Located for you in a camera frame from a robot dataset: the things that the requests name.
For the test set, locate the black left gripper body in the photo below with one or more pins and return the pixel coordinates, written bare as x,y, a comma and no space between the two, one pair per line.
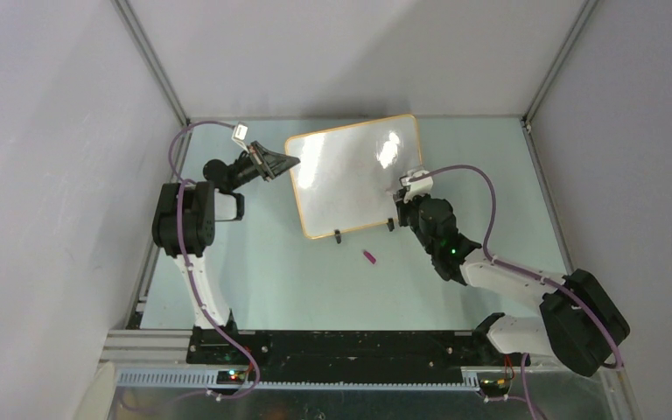
248,168

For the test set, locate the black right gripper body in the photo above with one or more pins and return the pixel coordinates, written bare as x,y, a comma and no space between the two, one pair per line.
409,214

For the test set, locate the magenta marker cap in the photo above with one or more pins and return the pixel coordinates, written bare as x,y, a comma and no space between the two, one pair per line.
369,256

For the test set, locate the yellow framed whiteboard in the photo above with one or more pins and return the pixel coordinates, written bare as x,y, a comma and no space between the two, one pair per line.
347,176

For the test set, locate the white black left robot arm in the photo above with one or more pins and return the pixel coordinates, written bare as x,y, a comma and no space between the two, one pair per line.
187,215

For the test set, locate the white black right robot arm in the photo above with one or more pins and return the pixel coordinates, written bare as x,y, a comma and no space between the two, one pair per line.
574,321

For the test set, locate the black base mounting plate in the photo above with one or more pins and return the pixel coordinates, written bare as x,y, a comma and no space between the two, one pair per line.
350,357

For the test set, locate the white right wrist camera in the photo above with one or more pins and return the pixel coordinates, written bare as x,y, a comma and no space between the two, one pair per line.
414,183

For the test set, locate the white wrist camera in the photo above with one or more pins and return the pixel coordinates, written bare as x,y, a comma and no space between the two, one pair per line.
414,183
239,133

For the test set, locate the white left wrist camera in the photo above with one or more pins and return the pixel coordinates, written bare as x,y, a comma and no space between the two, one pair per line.
239,133

